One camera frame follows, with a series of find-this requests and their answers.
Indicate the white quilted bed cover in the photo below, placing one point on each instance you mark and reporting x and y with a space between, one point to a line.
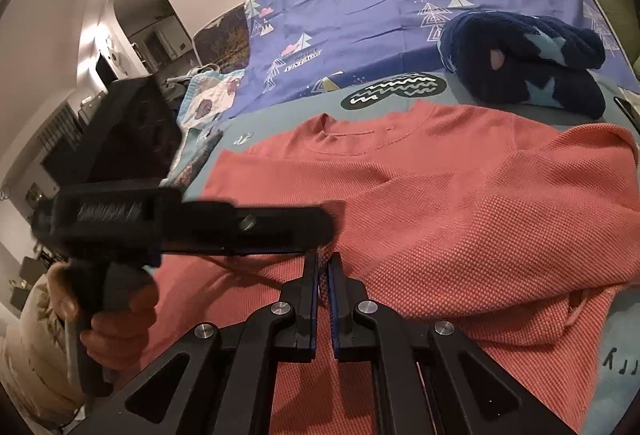
209 94

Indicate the person left hand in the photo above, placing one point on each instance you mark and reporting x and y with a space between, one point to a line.
116 339

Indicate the teal patterned blanket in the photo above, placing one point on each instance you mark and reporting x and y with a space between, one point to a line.
618 365

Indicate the navy star fleece blanket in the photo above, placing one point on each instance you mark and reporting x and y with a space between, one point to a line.
506 58

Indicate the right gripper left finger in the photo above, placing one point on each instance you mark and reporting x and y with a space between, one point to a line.
218 380

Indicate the dark headboard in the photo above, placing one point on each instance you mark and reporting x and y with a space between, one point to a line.
224 42

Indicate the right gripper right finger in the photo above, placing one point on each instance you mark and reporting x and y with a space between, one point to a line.
428 378

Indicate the blue tree print sheet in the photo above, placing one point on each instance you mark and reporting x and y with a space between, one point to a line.
302 48

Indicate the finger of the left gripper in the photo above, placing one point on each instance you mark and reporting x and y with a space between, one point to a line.
221 228

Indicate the coral pink knit shirt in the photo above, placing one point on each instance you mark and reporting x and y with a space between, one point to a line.
518 233

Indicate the green pillow far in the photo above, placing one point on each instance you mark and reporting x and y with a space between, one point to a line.
623 15

